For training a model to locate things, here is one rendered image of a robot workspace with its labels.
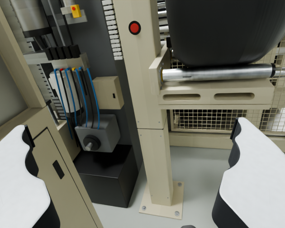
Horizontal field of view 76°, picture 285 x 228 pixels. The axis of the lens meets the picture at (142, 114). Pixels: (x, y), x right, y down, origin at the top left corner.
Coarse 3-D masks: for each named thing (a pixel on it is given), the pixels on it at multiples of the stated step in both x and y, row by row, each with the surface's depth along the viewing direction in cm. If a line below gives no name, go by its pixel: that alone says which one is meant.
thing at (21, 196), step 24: (0, 144) 9; (24, 144) 9; (0, 168) 8; (24, 168) 8; (0, 192) 7; (24, 192) 7; (48, 192) 7; (0, 216) 6; (24, 216) 6; (48, 216) 6
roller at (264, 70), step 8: (248, 64) 57; (256, 64) 56; (264, 64) 55; (272, 64) 54; (168, 72) 63; (176, 72) 62; (184, 72) 61; (192, 72) 60; (200, 72) 60; (208, 72) 59; (216, 72) 58; (224, 72) 58; (232, 72) 57; (240, 72) 56; (248, 72) 56; (256, 72) 55; (264, 72) 55; (272, 72) 54; (168, 80) 64; (176, 80) 63; (184, 80) 62; (192, 80) 62; (200, 80) 61; (208, 80) 61
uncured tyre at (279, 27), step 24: (168, 0) 43; (192, 0) 40; (216, 0) 39; (240, 0) 38; (264, 0) 37; (168, 24) 48; (192, 24) 43; (216, 24) 42; (240, 24) 41; (264, 24) 41; (192, 48) 50; (216, 48) 48; (240, 48) 48; (264, 48) 47
